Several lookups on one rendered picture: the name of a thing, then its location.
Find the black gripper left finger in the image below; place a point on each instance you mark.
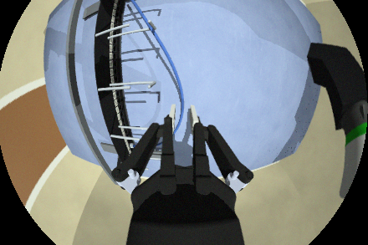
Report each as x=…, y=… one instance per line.
x=128, y=173

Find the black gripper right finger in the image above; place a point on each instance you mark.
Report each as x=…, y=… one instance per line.
x=236, y=175

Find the dark blue cable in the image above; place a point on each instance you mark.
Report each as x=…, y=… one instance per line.
x=169, y=59

